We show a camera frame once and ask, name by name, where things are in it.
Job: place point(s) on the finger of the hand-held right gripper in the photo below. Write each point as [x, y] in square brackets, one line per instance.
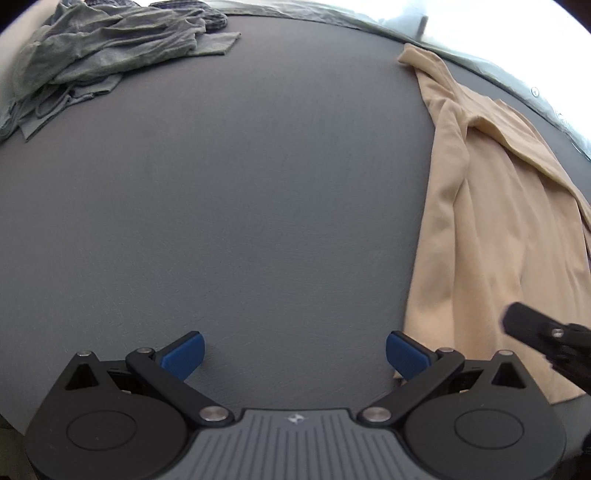
[531, 323]

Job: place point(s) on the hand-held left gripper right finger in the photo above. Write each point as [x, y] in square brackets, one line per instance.
[405, 357]

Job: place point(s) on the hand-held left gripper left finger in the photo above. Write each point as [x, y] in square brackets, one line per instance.
[184, 356]

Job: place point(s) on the tan long-sleeved shirt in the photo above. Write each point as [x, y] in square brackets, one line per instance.
[485, 230]

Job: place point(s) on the printed translucent curtain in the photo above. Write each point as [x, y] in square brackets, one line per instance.
[485, 27]

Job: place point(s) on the grey crumpled shirt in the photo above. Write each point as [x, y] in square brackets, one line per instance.
[92, 50]

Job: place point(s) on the dark plaid shirt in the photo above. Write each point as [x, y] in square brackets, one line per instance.
[212, 21]

